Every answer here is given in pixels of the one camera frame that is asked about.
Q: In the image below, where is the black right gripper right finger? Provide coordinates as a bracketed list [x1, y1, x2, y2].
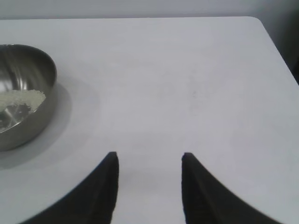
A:
[181, 152, 281, 224]

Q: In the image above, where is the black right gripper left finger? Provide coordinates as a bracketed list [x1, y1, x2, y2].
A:
[25, 151, 119, 224]

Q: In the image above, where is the white uncooked rice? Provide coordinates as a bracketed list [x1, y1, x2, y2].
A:
[0, 90, 46, 115]

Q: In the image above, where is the stainless steel mixing bowl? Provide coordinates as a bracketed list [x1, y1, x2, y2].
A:
[0, 44, 58, 152]

